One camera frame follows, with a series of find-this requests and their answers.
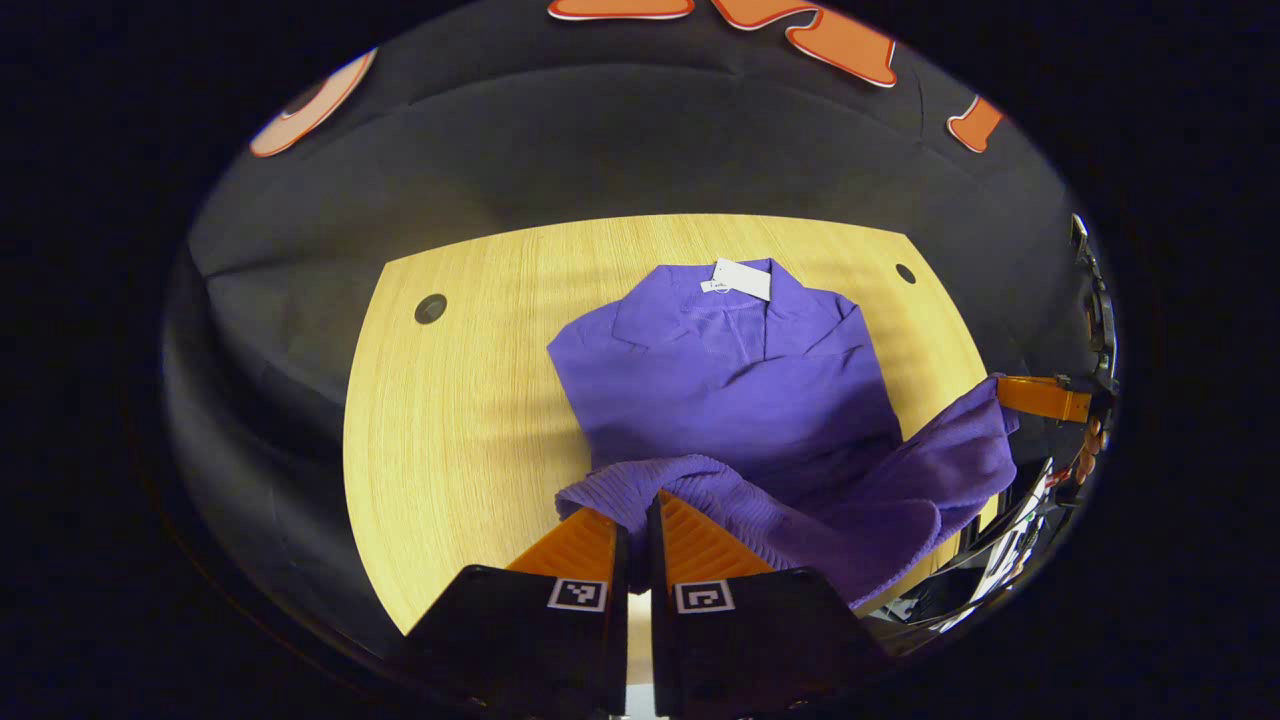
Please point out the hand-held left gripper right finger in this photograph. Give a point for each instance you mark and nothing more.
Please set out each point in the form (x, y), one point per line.
(656, 610)

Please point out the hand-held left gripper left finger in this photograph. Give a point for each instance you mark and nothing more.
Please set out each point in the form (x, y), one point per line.
(619, 600)

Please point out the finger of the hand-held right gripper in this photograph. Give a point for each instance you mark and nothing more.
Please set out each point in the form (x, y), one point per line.
(1045, 398)

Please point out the purple knit garment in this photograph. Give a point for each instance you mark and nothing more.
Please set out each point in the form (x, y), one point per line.
(760, 400)

